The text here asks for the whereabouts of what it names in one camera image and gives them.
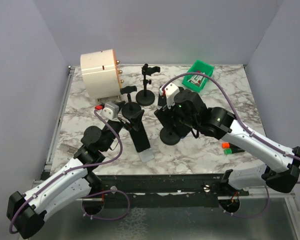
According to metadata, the black phone stand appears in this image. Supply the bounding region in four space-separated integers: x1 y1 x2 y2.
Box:
120 85 142 119
135 63 161 106

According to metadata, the silver edged black phone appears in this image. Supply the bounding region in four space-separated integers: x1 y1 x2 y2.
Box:
157 95 167 107

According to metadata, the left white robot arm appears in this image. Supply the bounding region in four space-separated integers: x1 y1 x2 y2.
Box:
6 101 134 239

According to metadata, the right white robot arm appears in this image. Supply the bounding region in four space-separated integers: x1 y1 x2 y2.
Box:
154 89 300 196

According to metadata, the silver flat phone stand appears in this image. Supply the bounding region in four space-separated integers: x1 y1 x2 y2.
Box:
138 147 155 163

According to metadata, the green plastic bin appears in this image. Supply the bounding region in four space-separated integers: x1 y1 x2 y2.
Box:
182 59 215 93

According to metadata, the cream cylindrical box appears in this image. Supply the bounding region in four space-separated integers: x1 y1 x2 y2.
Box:
80 49 122 100

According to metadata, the orange capped marker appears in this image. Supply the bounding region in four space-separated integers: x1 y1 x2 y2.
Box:
221 142 231 149

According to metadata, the green capped marker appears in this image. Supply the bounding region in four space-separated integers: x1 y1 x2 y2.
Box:
223 147 245 155

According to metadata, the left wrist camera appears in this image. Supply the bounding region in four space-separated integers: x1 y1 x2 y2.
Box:
94 102 120 120

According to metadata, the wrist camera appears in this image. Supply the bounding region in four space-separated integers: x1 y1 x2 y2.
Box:
94 102 120 120
158 83 180 109

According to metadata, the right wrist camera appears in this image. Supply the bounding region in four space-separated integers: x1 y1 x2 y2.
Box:
158 83 180 109

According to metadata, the black mounting rail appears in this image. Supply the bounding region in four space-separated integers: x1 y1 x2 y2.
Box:
84 173 248 209

